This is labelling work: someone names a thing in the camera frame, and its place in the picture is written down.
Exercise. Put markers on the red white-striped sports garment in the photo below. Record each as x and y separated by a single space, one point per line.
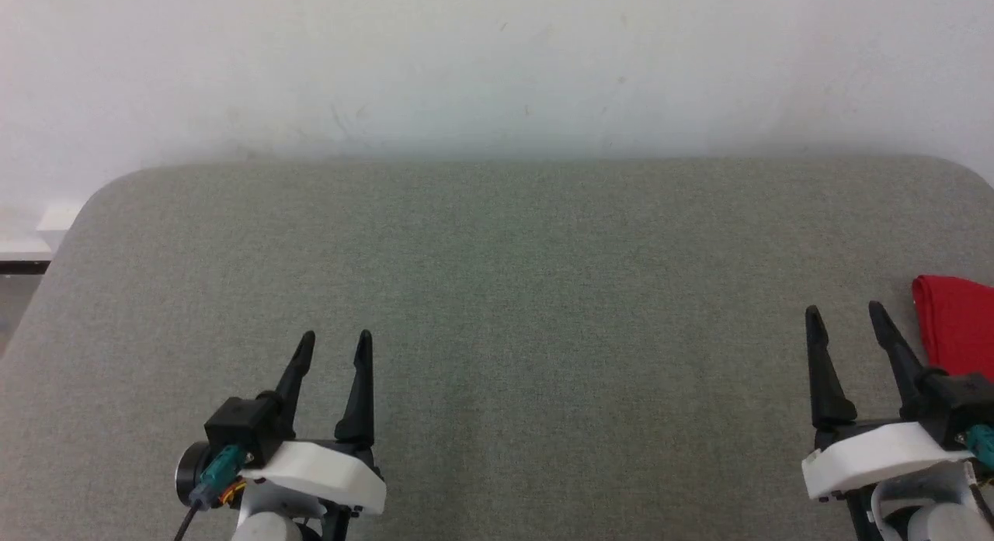
959 324

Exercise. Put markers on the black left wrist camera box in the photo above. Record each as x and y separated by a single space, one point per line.
241 424

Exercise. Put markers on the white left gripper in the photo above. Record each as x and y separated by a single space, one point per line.
326 471

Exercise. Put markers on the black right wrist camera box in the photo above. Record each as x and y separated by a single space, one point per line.
963 401

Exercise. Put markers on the white wall ledge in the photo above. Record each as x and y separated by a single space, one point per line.
31 242

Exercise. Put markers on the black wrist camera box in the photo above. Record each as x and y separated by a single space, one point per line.
241 424
963 401

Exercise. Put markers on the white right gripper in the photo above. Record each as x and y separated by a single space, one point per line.
877 456

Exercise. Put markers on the grey fabric sofa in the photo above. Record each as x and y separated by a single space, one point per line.
543 331

